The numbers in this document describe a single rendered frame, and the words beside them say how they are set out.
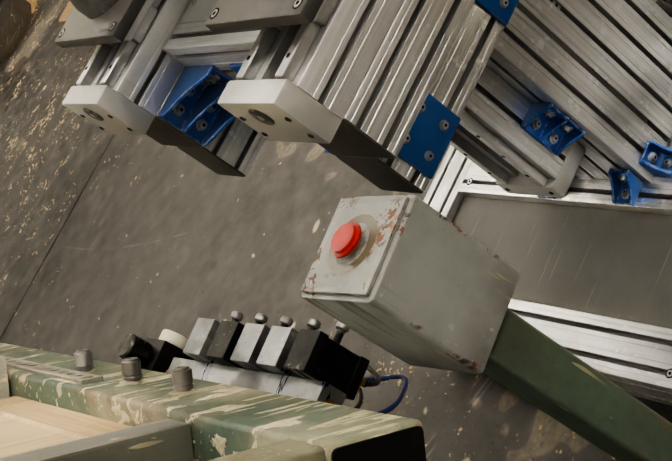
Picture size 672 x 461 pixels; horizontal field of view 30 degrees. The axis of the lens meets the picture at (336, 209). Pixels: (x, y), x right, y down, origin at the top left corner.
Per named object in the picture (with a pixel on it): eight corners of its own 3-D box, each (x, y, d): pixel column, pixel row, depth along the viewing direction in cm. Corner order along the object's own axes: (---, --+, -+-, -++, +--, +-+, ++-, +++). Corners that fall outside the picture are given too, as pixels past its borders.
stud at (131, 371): (146, 380, 160) (143, 357, 159) (128, 383, 158) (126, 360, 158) (136, 378, 162) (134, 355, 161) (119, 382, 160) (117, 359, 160)
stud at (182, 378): (197, 390, 149) (195, 365, 149) (179, 394, 148) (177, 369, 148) (187, 388, 151) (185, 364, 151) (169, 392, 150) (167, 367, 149)
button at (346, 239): (376, 229, 125) (362, 219, 124) (361, 265, 124) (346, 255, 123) (352, 229, 128) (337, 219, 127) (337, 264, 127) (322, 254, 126)
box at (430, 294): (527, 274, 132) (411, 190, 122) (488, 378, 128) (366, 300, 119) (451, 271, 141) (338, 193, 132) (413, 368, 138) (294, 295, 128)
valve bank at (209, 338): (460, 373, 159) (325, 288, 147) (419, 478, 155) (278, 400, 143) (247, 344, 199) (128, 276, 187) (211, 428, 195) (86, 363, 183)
